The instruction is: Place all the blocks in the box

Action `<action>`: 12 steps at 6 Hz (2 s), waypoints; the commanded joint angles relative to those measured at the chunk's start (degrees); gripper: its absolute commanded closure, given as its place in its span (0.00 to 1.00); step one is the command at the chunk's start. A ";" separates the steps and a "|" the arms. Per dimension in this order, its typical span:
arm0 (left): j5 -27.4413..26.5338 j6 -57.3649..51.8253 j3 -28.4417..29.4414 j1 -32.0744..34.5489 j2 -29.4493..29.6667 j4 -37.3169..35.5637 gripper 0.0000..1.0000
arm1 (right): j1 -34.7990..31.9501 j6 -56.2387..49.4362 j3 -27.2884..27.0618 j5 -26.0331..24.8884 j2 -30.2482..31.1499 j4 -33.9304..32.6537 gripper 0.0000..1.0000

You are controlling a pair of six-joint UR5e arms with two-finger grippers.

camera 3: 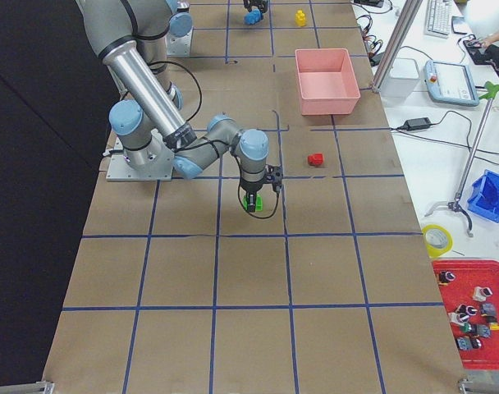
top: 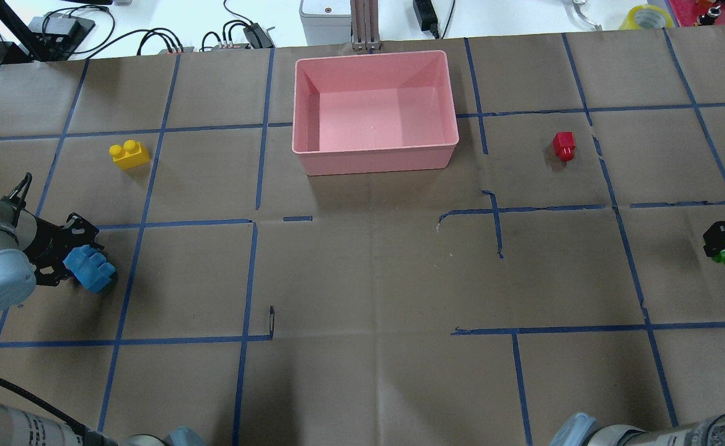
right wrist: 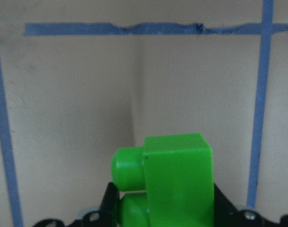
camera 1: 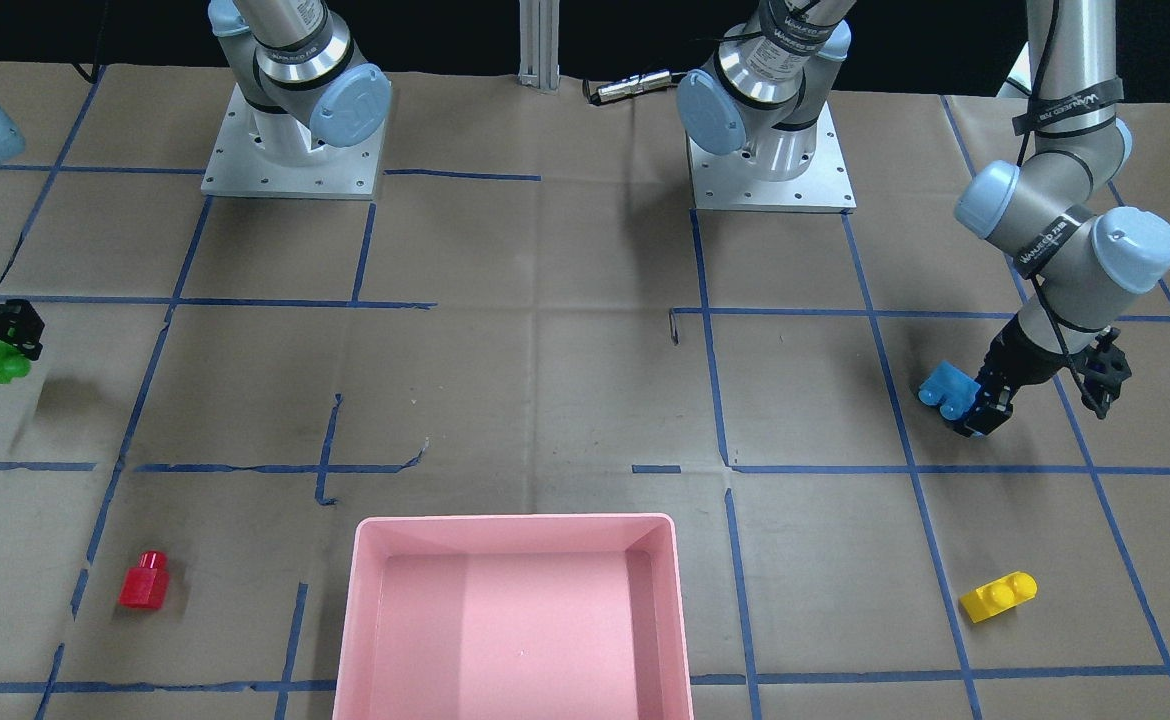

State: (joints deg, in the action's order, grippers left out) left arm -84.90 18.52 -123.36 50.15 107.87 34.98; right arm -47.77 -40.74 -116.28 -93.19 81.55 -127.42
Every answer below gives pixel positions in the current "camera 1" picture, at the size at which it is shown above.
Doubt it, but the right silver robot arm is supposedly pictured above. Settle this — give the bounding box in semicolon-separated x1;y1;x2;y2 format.
0;1;393;377

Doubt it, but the brown paper table cover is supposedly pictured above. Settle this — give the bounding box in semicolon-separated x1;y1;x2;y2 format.
0;63;1170;719

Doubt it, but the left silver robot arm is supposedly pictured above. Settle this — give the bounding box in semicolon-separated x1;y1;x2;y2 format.
676;1;1170;437

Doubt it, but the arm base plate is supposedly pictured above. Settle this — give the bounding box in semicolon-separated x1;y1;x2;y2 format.
686;104;858;214
201;87;388;201

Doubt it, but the pink plastic box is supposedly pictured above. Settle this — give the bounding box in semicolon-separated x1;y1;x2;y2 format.
333;512;694;719

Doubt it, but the yellow toy block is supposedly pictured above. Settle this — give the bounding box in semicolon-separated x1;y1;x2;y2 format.
959;571;1038;623

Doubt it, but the red toy block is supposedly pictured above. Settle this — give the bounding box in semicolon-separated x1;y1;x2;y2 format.
118;550;170;611

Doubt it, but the aluminium frame post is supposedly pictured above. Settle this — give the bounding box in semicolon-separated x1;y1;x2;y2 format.
517;0;560;94

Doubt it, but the blue toy block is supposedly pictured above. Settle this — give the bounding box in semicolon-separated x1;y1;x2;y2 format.
917;361;980;421

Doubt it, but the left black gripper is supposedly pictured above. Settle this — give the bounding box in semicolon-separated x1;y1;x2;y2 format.
951;318;1133;437

